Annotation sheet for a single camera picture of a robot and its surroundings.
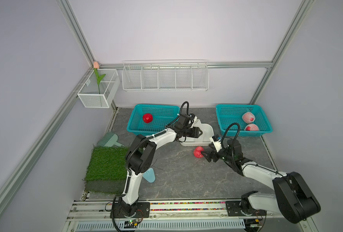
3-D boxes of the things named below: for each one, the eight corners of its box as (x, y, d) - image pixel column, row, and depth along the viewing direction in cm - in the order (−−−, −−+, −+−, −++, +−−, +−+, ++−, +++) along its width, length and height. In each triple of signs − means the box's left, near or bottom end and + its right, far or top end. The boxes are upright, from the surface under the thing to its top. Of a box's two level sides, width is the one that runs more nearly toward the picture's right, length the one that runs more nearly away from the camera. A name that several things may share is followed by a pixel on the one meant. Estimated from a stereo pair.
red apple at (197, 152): (193, 158, 93) (194, 154, 89) (193, 150, 97) (194, 146, 92) (203, 158, 93) (204, 154, 89) (202, 150, 97) (203, 146, 92)
